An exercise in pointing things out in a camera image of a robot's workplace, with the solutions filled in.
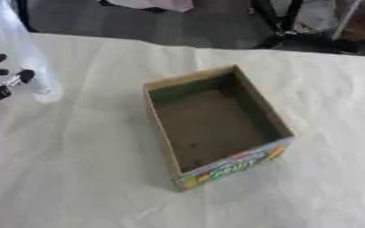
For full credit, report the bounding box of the white slanted pole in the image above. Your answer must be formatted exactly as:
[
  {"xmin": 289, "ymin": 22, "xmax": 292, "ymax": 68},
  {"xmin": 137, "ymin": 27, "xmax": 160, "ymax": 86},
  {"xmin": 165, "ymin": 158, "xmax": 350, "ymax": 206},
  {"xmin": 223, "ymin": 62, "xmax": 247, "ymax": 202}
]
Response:
[{"xmin": 330, "ymin": 0, "xmax": 365, "ymax": 41}]

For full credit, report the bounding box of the open cardboard box printed front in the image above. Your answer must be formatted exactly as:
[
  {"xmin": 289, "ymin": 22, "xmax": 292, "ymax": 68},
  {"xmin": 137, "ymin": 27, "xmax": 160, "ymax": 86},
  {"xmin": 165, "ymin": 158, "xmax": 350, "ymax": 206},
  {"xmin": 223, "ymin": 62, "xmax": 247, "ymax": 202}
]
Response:
[{"xmin": 142, "ymin": 63, "xmax": 296, "ymax": 191}]

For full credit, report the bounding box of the clear plastic bottle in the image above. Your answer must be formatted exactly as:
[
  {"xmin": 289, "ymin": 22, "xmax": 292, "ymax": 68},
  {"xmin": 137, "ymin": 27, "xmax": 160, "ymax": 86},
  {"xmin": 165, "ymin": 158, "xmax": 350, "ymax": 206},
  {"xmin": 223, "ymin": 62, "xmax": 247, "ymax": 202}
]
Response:
[{"xmin": 0, "ymin": 0, "xmax": 64, "ymax": 104}]

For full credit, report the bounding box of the black chair leg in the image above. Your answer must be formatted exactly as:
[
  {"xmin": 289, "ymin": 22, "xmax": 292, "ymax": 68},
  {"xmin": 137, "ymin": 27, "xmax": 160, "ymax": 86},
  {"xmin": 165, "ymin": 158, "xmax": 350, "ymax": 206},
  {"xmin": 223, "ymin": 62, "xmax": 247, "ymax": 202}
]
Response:
[{"xmin": 12, "ymin": 0, "xmax": 39, "ymax": 33}]

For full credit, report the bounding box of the white bag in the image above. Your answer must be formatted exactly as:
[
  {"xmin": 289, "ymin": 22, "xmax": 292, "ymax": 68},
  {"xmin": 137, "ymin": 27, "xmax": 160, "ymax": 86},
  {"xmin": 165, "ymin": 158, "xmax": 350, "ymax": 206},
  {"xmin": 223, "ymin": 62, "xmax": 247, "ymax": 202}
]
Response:
[{"xmin": 293, "ymin": 0, "xmax": 345, "ymax": 34}]

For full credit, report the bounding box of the black tripod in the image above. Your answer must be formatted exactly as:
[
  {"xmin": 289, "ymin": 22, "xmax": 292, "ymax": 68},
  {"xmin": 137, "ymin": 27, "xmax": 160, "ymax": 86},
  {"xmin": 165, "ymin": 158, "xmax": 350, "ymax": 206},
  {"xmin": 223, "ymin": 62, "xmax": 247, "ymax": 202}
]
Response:
[{"xmin": 249, "ymin": 0, "xmax": 361, "ymax": 53}]

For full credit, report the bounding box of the pale pink bag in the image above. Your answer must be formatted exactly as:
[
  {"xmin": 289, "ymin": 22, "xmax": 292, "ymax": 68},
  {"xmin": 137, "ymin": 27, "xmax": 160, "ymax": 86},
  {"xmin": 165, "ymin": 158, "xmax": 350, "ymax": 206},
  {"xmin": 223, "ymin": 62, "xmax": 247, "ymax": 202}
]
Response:
[{"xmin": 98, "ymin": 0, "xmax": 197, "ymax": 13}]

